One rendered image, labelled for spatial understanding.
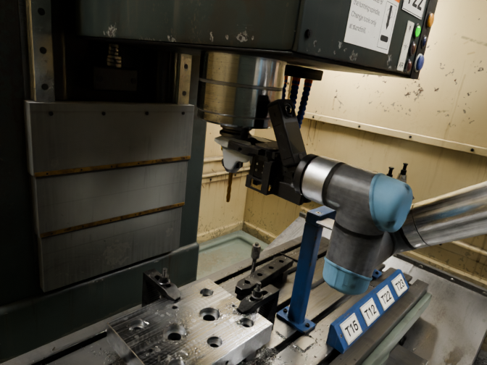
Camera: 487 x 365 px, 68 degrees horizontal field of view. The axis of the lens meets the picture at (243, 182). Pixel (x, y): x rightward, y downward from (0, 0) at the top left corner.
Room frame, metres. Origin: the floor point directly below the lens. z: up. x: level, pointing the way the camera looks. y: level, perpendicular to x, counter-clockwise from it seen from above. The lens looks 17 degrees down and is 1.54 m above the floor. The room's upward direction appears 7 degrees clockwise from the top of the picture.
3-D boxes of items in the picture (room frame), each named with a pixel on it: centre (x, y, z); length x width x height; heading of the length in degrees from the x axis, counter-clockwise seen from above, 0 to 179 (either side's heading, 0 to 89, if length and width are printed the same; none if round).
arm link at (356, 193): (0.51, -0.19, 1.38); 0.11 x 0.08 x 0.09; 48
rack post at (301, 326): (0.84, -0.19, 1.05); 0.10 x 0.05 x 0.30; 48
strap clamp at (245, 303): (0.77, -0.07, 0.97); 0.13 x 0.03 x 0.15; 138
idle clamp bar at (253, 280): (0.97, -0.10, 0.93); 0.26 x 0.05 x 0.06; 143
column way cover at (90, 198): (1.00, 0.36, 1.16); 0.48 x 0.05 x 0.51; 138
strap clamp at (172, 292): (0.79, 0.17, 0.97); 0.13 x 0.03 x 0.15; 48
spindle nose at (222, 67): (0.70, 0.03, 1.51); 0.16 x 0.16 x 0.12
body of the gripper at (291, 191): (0.62, -0.07, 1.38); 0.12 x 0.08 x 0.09; 48
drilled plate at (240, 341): (0.67, 0.07, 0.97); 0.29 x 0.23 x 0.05; 138
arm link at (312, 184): (0.57, -0.13, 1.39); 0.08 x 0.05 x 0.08; 138
